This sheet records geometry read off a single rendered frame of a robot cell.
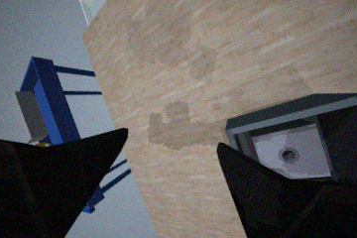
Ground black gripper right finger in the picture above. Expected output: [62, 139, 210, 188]
[217, 143, 357, 238]

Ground dark grey open box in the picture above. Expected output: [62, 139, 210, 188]
[225, 93, 357, 185]

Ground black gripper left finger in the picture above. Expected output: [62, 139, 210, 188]
[0, 128, 128, 238]

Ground grey plate with hole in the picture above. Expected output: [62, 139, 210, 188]
[249, 118, 331, 179]

